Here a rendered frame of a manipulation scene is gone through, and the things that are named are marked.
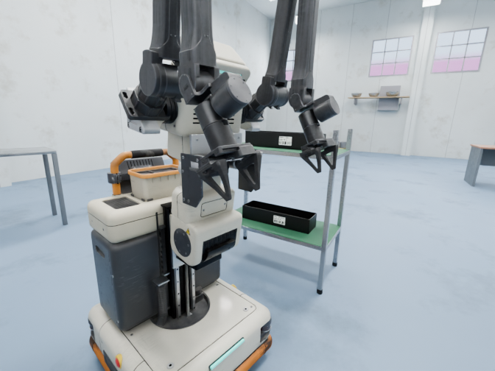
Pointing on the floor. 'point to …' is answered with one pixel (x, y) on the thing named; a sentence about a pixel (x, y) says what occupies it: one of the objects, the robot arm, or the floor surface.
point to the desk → (485, 152)
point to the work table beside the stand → (45, 172)
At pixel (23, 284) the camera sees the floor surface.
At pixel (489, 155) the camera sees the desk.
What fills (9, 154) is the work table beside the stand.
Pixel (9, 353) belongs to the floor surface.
